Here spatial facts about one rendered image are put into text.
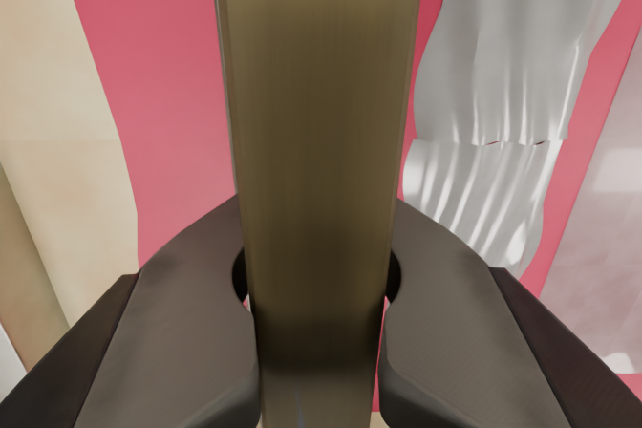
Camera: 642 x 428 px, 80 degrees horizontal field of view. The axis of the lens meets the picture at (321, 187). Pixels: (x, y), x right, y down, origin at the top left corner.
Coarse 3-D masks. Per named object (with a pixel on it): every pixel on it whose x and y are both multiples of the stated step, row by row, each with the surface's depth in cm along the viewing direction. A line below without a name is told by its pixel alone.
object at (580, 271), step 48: (144, 144) 17; (192, 144) 17; (576, 144) 18; (624, 144) 18; (144, 192) 18; (192, 192) 18; (576, 192) 19; (624, 192) 19; (144, 240) 20; (576, 240) 21; (624, 240) 21; (528, 288) 22; (576, 288) 22; (624, 288) 22; (624, 336) 24
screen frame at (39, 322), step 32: (0, 192) 17; (0, 224) 17; (0, 256) 17; (32, 256) 19; (0, 288) 17; (32, 288) 19; (0, 320) 17; (32, 320) 19; (64, 320) 22; (0, 352) 18; (32, 352) 19; (0, 384) 19
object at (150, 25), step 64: (128, 0) 14; (192, 0) 14; (640, 0) 15; (128, 64) 15; (192, 64) 16; (640, 64) 16; (128, 128) 17; (192, 128) 17; (576, 128) 18; (640, 128) 18
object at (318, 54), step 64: (256, 0) 5; (320, 0) 5; (384, 0) 5; (256, 64) 6; (320, 64) 6; (384, 64) 6; (256, 128) 6; (320, 128) 6; (384, 128) 6; (256, 192) 7; (320, 192) 7; (384, 192) 7; (256, 256) 7; (320, 256) 7; (384, 256) 8; (256, 320) 8; (320, 320) 8; (320, 384) 9
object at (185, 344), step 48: (192, 240) 10; (240, 240) 10; (144, 288) 8; (192, 288) 8; (240, 288) 10; (144, 336) 7; (192, 336) 7; (240, 336) 7; (96, 384) 6; (144, 384) 6; (192, 384) 6; (240, 384) 6
